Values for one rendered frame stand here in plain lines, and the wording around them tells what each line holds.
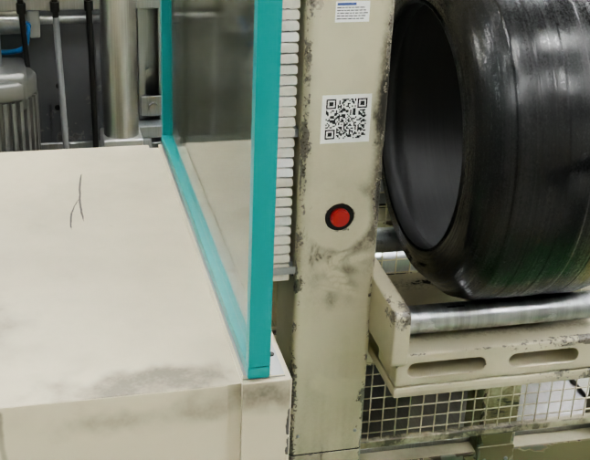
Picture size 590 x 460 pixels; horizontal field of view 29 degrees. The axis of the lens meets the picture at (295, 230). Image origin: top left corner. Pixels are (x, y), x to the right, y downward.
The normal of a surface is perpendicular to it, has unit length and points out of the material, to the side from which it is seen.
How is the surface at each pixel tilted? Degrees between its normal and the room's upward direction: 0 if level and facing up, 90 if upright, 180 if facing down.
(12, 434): 90
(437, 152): 58
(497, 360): 90
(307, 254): 90
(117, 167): 0
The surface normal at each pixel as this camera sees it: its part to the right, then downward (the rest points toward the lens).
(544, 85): 0.22, -0.11
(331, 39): 0.23, 0.43
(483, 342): 0.04, -0.90
